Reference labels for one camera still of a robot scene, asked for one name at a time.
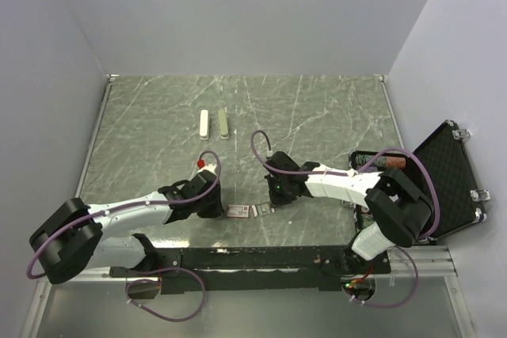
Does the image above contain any red white staple box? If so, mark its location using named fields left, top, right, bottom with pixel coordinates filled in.
left=226, top=204, right=250, bottom=218

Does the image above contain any staple strip pack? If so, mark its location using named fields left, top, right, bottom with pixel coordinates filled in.
left=251, top=202, right=276, bottom=218

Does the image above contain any white stapler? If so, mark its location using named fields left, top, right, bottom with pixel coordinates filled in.
left=199, top=109, right=210, bottom=140

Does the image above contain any beige green stapler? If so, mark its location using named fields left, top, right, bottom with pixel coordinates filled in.
left=218, top=108, right=229, bottom=139

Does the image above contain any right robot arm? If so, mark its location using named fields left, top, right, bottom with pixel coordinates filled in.
left=265, top=151, right=435, bottom=273

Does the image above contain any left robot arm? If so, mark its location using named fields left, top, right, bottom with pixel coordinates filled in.
left=27, top=164, right=224, bottom=284

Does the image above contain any black poker chip case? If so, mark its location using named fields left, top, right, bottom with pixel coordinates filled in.
left=349, top=120, right=490, bottom=245

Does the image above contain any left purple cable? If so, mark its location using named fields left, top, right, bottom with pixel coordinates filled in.
left=25, top=150, right=222, bottom=321

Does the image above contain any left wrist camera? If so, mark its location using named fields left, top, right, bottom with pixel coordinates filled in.
left=196, top=159, right=220, bottom=180

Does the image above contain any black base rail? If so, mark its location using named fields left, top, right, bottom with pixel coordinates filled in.
left=109, top=245, right=391, bottom=294

